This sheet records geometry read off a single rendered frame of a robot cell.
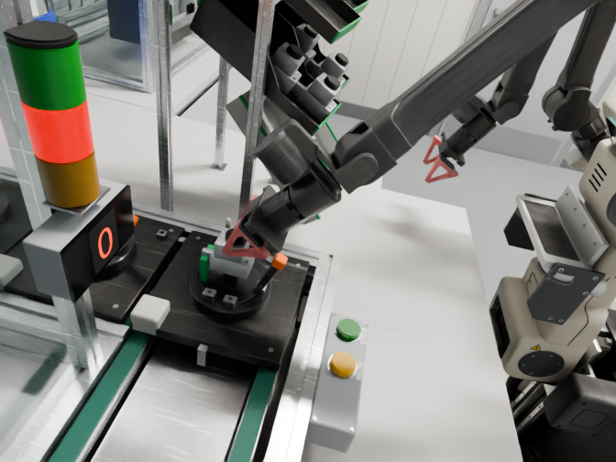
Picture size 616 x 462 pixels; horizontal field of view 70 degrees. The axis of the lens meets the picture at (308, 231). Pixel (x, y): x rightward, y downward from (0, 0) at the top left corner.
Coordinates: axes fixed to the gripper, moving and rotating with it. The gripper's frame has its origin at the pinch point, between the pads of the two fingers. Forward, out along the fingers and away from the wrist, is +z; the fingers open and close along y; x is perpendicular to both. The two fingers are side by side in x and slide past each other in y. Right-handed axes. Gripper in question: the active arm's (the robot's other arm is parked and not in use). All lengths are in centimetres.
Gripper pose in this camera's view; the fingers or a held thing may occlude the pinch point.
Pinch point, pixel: (233, 241)
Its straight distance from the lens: 70.3
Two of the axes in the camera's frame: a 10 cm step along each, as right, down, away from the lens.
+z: -7.6, 4.2, 5.0
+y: -1.9, 5.9, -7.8
